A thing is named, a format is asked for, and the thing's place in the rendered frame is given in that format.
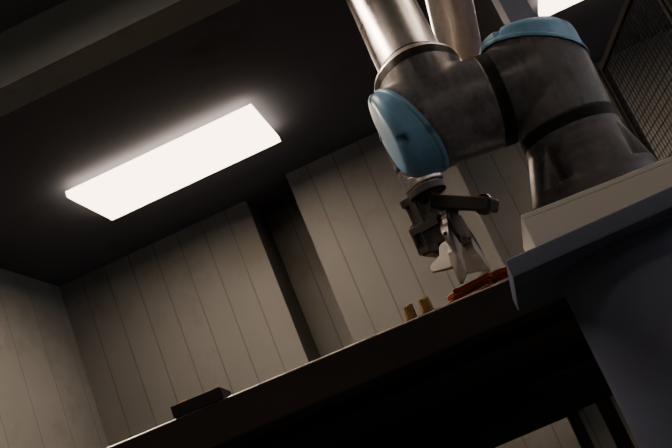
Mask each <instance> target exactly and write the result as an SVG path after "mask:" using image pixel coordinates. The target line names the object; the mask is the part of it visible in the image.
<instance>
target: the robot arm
mask: <svg viewBox="0 0 672 448"><path fill-rule="evenodd" d="M346 2H347V4H348V6H349V8H350V11H351V13H352V15H353V17H354V20H355V22H356V24H357V26H358V28H359V31H360V33H361V35H362V38H363V40H364V42H365V44H366V46H367V49H368V51H369V53H370V55H371V58H372V60H373V62H374V64H375V66H376V69H377V71H378V74H377V76H376V79H375V84H374V93H373V94H371V95H370V96H369V99H368V106H369V110H370V113H371V116H372V119H373V122H374V124H375V127H376V129H377V131H378V134H379V139H380V141H381V143H382V144H383V145H384V148H385V150H386V152H387V154H388V156H389V159H390V161H391V163H392V165H393V167H394V170H395V172H396V174H397V176H398V178H399V181H400V183H401V185H402V187H403V189H404V192H405V194H406V195H408V197H407V198H406V199H404V200H402V201H400V205H401V207H402V209H406V210H407V213H408V215H409V217H410V219H411V222H412V224H413V225H412V226H413V227H412V226H411V227H412V228H411V227H410V230H408V231H409V233H410V235H411V238H412V240H413V242H414V244H415V247H416V249H417V251H418V253H419V255H420V256H426V257H435V258H436V257H438V258H437V259H436V260H435V261H434V262H433V263H432V264H431V266H430V269H431V271H432V272H433V273H437V272H442V271H446V270H451V269H454V272H455V274H456V276H457V278H458V281H459V283H460V284H463V283H464V280H465V277H466V274H471V273H476V272H482V273H483V274H484V273H485V272H492V271H491V268H490V266H489V264H488V262H487V260H486V258H485V256H484V254H483V251H482V249H481V247H480V246H479V244H478V242H477V240H476V238H475V237H474V235H473V234H472V232H471V231H470V230H469V228H468V227H467V225H466V223H465V221H464V219H463V218H462V217H461V215H459V214H458V212H459V211H475V212H477V213H478V214H480V215H487V214H489V213H490V212H492V213H496V212H498V209H499V200H498V199H495V198H492V197H491V196H489V195H487V194H480V195H478V196H477V197H476V196H456V195H440V194H441V193H442V192H443V191H444V190H445V189H446V185H445V182H444V180H443V175H442V173H441V172H444V171H446V170H447V169H448V168H450V167H453V166H455V165H458V164H461V163H464V162H466V161H469V160H472V159H475V158H477V157H480V156H483V155H485V154H488V153H491V152H494V151H496V150H499V149H502V148H505V147H507V146H510V145H513V144H516V143H520V145H521V148H522V150H523V152H524V154H525V157H526V159H527V161H528V165H529V174H530V185H531V196H532V207H533V210H534V209H538V208H541V207H543V206H546V205H548V204H551V203H553V202H556V201H558V200H561V199H564V198H566V197H569V196H571V195H574V194H576V193H579V192H581V191H584V190H587V189H589V188H592V187H594V186H597V185H599V184H602V183H604V182H607V181H609V180H612V179H615V178H617V177H620V176H622V175H625V174H627V173H630V172H632V171H635V170H638V169H640V168H643V167H645V166H648V165H650V164H653V163H655V162H658V160H657V159H656V157H655V156H654V155H653V154H652V153H651V152H650V151H649V150H648V149H647V148H646V147H645V146H644V145H643V144H642V143H641V142H640V141H639V140H638V139H637V138H636V137H635V136H634V135H633V134H632V133H631V132H630V131H629V130H628V129H627V128H626V127H625V126H624V125H623V124H622V122H621V120H620V118H619V116H618V115H617V112H616V110H615V108H614V106H613V104H612V102H611V100H610V98H609V96H608V94H607V91H606V89H605V87H604V85H603V83H602V81H601V79H600V77H599V75H598V73H597V71H596V69H595V66H594V64H593V62H592V60H591V58H590V52H589V50H588V48H587V46H586V45H585V44H584V43H583V42H582V40H581V39H580V37H579V35H578V33H577V31H576V30H575V28H574V27H573V26H572V24H570V23H569V22H568V21H566V20H564V19H559V18H557V17H552V16H538V17H531V18H526V19H522V20H518V21H515V22H512V23H510V24H507V25H505V26H503V27H501V28H500V31H497V32H493V33H491V34H490V35H489V36H487V37H486V38H485V40H484V41H483V42H481V37H480V32H479V27H478V22H477V17H476V12H475V7H474V2H473V0H425V3H426V7H427V11H428V16H429V20H430V24H431V27H430V25H429V23H428V21H427V19H426V17H425V16H424V14H423V12H422V10H421V8H420V6H419V4H418V2H417V0H346ZM431 28H432V29H431ZM458 210H459V211H458ZM460 243H461V244H460Z"/></svg>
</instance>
